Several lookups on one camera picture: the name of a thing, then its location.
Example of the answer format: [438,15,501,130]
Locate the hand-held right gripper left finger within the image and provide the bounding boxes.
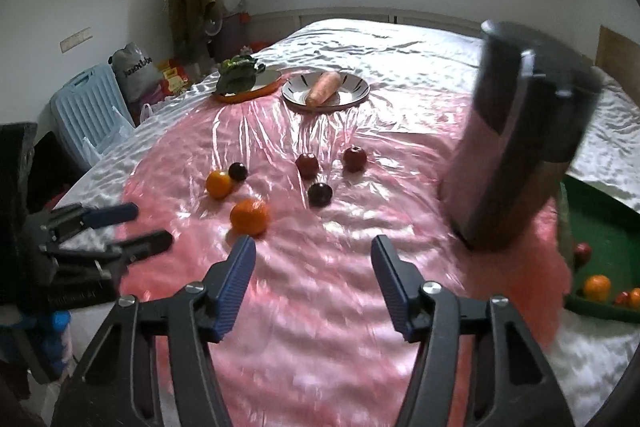
[50,234,258,427]

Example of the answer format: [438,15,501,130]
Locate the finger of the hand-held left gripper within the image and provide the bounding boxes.
[27,202,140,239]
[39,230,174,279]

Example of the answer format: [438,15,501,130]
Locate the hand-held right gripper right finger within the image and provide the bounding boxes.
[370,234,576,427]

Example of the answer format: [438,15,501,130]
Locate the green tray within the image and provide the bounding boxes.
[559,177,640,324]

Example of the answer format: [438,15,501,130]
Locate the person's left hand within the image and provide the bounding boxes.
[41,311,72,362]

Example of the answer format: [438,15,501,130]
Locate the pink plastic sheet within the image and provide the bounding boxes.
[114,94,573,427]

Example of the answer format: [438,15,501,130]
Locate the light blue suitcase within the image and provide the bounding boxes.
[50,64,137,170]

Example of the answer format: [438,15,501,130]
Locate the white plastic bag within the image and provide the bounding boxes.
[139,102,167,126]

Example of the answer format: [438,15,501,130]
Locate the grey printed bag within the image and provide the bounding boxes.
[110,42,162,104]

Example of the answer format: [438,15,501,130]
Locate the yellow red boxes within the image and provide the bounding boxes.
[157,58,195,98]

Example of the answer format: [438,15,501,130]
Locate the green leafy vegetable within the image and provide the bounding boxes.
[216,55,267,96]

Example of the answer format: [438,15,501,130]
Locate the orange plate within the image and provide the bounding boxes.
[212,69,282,104]

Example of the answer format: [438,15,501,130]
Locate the black steel electric kettle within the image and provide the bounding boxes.
[439,20,605,254]

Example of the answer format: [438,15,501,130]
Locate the white striped plate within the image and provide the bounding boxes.
[281,72,371,114]

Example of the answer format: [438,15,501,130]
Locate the carrot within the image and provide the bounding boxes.
[306,72,342,108]

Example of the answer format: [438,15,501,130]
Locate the wooden headboard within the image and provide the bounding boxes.
[595,25,640,80]

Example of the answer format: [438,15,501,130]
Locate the white wall switch strip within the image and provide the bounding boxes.
[59,27,94,54]

